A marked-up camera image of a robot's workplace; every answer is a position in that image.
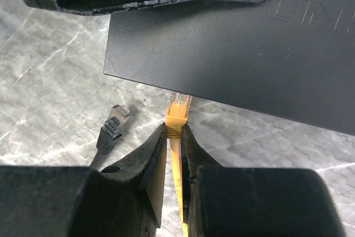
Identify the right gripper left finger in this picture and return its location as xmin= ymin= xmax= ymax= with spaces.
xmin=1 ymin=124 xmax=167 ymax=236

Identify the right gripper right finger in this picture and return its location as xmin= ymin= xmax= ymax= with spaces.
xmin=180 ymin=125 xmax=345 ymax=236

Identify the black ethernet cable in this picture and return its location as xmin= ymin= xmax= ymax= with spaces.
xmin=89 ymin=104 xmax=131 ymax=170

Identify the orange ethernet cable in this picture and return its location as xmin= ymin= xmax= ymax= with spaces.
xmin=165 ymin=92 xmax=192 ymax=237

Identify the black network switch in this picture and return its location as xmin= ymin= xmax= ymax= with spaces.
xmin=104 ymin=0 xmax=354 ymax=135

